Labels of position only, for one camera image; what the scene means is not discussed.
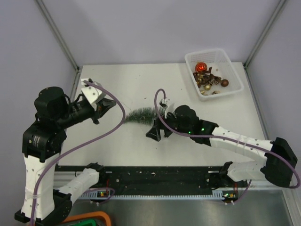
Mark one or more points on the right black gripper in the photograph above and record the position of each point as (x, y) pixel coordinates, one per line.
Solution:
(154, 133)

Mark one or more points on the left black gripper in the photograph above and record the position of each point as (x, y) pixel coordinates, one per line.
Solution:
(105, 104)

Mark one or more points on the small green christmas tree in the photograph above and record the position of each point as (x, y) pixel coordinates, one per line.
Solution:
(143, 115)

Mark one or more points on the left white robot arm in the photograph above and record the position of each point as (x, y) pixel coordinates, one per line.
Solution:
(42, 144)

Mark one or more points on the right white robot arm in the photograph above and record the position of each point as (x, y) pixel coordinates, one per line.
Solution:
(273, 161)

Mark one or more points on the brown ribbon bow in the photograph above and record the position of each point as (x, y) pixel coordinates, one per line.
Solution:
(206, 77)

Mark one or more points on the red glitter bauble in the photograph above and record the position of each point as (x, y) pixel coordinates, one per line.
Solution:
(200, 67)

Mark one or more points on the brown bauble right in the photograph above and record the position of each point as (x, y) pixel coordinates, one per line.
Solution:
(224, 83)

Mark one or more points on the white plastic basket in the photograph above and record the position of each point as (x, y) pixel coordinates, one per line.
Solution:
(221, 67)

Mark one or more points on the orange bin rim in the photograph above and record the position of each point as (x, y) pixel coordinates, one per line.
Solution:
(100, 215)

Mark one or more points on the green bin lid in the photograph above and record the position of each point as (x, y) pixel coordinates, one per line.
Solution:
(89, 222)

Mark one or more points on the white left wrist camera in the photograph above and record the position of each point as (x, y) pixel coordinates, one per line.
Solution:
(92, 94)

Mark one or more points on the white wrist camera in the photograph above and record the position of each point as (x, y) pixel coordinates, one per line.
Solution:
(92, 94)
(167, 106)

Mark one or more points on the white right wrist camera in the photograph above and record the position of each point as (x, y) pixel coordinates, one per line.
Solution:
(167, 106)

